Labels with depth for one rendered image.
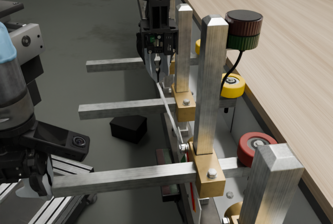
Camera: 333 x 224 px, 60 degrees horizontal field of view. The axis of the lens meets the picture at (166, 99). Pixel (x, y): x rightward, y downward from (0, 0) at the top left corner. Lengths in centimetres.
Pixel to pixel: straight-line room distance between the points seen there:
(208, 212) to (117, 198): 96
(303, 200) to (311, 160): 11
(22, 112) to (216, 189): 38
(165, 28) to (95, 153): 142
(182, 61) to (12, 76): 45
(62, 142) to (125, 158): 132
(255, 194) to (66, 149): 32
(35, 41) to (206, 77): 64
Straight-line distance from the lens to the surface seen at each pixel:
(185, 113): 77
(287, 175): 31
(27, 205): 148
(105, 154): 187
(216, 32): 47
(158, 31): 56
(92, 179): 61
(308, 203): 70
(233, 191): 90
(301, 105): 78
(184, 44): 75
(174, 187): 78
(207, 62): 49
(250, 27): 48
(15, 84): 47
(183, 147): 66
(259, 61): 94
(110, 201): 164
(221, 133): 106
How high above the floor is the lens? 132
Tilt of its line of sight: 35 degrees down
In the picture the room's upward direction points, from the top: straight up
